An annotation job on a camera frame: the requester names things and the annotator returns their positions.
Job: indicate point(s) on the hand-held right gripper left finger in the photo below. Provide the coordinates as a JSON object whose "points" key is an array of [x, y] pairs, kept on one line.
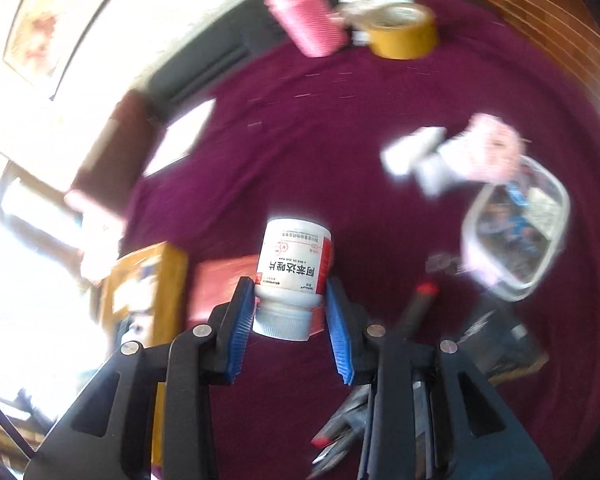
{"points": [[240, 325]]}

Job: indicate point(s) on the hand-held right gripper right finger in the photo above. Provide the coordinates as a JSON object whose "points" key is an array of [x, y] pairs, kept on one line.
{"points": [[340, 330]]}

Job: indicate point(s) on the white red label medicine bottle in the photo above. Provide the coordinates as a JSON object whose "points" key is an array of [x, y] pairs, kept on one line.
{"points": [[290, 260]]}

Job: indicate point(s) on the red flat box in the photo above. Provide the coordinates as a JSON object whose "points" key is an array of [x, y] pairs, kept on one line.
{"points": [[215, 280]]}

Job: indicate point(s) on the yellow cardboard box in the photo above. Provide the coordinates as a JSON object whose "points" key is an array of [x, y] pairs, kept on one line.
{"points": [[170, 280]]}

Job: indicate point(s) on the black gold printed packet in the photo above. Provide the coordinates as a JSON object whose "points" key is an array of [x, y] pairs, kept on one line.
{"points": [[500, 345]]}

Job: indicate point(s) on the clear plastic container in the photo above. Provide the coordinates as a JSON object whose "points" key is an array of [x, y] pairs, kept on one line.
{"points": [[515, 240]]}

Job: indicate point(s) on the white paper sheet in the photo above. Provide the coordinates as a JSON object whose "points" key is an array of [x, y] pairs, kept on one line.
{"points": [[180, 135]]}

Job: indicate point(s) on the dark red chair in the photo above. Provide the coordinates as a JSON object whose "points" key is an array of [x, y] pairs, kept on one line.
{"points": [[110, 160]]}

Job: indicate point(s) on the pink plush pouch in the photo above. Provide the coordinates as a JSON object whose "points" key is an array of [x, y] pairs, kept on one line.
{"points": [[485, 145]]}

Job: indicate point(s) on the dark grey sofa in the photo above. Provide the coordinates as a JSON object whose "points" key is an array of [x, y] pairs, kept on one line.
{"points": [[205, 60]]}

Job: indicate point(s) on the yellow tape roll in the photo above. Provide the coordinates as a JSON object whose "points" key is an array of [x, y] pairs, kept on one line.
{"points": [[405, 37]]}

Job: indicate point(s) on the pink ribbed cup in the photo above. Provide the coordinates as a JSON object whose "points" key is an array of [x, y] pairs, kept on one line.
{"points": [[305, 15]]}

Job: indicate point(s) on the white plastic bag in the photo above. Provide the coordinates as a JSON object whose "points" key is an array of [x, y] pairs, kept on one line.
{"points": [[355, 7]]}

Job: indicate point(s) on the brick pattern wooden counter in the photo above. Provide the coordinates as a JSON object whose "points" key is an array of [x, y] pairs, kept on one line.
{"points": [[530, 10]]}

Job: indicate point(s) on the framed floral wall painting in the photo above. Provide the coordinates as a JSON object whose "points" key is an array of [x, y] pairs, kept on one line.
{"points": [[45, 20]]}

